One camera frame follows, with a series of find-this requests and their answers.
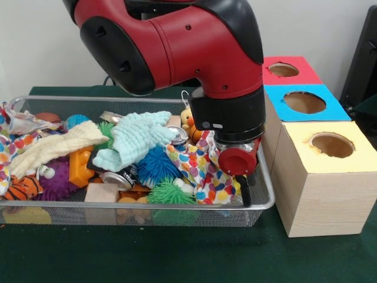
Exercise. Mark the colourful polka-dot cloth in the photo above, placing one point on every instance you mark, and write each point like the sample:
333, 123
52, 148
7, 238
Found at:
203, 174

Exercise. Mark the black floor stand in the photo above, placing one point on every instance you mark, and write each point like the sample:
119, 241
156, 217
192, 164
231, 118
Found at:
362, 65

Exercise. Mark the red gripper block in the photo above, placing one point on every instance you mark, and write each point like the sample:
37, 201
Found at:
237, 160

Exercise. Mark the yellow duck toy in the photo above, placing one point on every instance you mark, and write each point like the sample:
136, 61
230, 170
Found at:
187, 119

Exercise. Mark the cream cloth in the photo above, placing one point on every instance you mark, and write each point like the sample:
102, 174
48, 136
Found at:
53, 147

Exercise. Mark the mint green knit cloth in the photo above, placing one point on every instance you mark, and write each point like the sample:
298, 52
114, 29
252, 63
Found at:
135, 137

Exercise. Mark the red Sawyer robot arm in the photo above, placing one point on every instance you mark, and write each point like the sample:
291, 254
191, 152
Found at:
177, 47

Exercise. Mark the wooden box with three holes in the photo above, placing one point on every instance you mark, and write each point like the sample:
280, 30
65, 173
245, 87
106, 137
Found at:
330, 200

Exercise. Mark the dark green side table cloth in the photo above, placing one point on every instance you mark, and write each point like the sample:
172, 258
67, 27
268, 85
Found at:
366, 106

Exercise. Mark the green spiky ball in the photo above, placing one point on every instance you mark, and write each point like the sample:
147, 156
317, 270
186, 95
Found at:
105, 128

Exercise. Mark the dark green tablecloth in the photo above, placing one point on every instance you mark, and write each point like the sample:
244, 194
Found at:
177, 253

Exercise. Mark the black drink can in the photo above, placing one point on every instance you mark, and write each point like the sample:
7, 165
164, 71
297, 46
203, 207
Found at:
121, 178

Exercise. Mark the shallow clear mesh bin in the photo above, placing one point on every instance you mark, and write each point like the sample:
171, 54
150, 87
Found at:
118, 215

